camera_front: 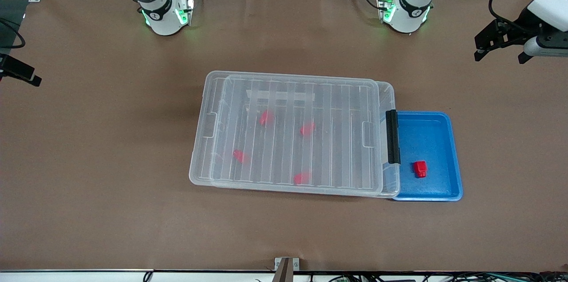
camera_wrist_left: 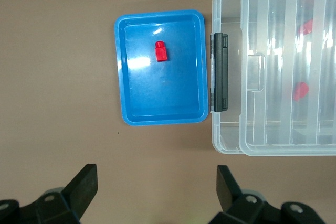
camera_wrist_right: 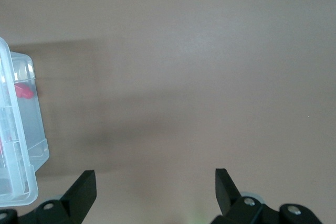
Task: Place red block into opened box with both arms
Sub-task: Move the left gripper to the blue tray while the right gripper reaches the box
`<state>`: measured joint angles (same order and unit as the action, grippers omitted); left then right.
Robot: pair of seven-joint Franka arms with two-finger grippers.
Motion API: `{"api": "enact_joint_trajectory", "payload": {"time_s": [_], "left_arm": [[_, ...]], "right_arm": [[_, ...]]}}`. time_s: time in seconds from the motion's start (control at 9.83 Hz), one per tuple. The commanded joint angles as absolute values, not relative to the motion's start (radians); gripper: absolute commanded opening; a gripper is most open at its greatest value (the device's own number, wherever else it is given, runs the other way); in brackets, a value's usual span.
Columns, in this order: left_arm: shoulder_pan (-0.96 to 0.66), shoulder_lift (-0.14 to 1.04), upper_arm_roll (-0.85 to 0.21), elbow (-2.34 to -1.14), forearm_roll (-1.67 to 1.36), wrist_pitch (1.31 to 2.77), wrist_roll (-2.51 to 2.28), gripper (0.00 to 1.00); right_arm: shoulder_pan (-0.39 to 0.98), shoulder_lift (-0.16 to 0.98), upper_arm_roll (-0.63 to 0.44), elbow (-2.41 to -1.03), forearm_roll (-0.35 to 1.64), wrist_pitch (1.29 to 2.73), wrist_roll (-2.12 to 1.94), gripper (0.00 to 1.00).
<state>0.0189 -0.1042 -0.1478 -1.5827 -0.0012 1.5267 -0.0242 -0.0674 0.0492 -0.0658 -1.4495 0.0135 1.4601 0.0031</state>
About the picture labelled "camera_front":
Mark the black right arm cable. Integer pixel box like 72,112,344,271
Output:
0,18,26,50

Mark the metal table edge bracket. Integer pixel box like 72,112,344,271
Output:
274,257,300,282

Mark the black box latch handle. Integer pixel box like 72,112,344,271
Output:
385,110,401,165

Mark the clear plastic storage box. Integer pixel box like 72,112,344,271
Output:
209,74,401,199

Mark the brown paper table cover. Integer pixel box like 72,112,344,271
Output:
0,0,568,272

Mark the clear plastic box lid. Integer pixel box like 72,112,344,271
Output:
189,70,383,197

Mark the blue plastic tray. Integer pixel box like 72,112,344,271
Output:
381,111,463,202

